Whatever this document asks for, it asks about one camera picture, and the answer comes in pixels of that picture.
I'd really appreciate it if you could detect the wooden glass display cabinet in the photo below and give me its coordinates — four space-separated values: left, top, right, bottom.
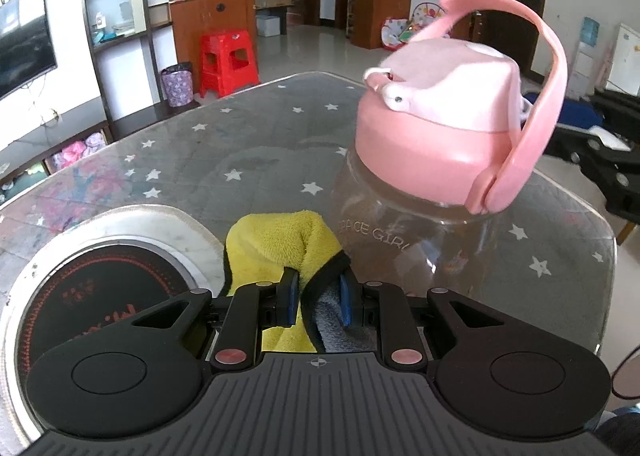
169 0 257 72

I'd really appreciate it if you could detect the red plastic stool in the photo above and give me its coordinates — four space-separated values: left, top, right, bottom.
199 29 261 99

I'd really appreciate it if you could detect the white refrigerator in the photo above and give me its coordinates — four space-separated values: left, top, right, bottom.
605 23 640 97

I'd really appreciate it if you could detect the clear bottle with pink lid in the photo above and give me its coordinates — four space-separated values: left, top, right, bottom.
327 0 569 301

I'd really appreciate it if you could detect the grey star-printed table cover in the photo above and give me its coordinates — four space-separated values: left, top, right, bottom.
0 70 619 363

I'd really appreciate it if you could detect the white storage box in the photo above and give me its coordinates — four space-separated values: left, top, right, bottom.
256 14 282 38

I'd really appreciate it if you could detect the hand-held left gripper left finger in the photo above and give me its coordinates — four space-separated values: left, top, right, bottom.
120 267 302 373

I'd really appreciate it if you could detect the black flat television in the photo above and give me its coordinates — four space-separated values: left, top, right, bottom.
0 0 58 99

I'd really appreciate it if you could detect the round built-in induction cooker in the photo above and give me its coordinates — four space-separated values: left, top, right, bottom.
0 204 229 448

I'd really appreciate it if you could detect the yellow and grey cleaning cloth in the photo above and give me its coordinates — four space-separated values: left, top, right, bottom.
223 210 382 355

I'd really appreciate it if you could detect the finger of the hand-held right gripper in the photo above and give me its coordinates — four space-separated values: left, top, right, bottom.
542 126 640 229
522 90 640 129

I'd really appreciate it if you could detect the dark-framed glass shelf unit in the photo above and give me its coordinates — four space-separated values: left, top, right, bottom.
80 0 174 137

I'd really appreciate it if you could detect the purple patterned trash bin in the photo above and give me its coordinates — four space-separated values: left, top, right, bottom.
160 62 195 108

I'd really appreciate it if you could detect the pink plush bundle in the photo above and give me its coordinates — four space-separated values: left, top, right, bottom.
47 133 107 173

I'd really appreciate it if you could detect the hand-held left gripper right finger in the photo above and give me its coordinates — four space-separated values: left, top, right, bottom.
339 273 512 372

